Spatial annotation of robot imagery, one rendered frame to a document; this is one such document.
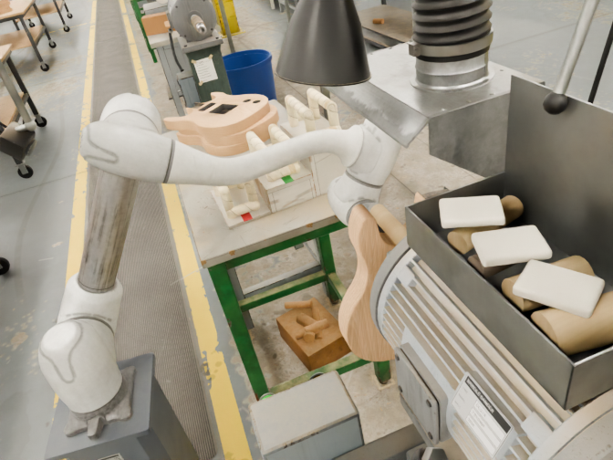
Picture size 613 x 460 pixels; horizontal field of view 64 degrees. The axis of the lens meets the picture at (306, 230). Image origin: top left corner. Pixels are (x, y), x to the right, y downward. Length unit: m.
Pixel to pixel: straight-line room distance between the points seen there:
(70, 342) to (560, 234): 1.12
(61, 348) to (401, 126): 1.02
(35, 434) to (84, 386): 1.26
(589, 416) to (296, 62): 0.51
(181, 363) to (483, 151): 2.07
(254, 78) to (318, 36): 3.31
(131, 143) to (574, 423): 0.91
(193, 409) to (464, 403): 1.86
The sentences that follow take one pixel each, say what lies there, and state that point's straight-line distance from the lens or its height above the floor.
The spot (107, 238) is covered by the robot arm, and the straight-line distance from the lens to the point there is 1.40.
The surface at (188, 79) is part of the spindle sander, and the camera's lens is 3.25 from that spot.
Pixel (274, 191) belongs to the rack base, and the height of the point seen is 1.01.
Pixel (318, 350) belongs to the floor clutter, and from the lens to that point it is 2.22.
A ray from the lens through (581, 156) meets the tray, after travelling 0.60.
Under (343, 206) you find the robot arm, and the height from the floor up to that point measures 1.12.
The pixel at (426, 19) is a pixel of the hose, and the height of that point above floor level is 1.62.
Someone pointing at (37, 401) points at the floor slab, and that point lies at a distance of 2.81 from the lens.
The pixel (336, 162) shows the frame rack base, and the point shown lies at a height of 1.03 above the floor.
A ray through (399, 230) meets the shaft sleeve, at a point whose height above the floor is 1.27.
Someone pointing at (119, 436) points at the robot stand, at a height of 0.70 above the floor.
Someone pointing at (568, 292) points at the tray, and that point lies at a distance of 0.52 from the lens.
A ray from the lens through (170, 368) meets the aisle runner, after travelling 2.56.
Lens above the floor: 1.79
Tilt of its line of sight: 35 degrees down
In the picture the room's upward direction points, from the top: 12 degrees counter-clockwise
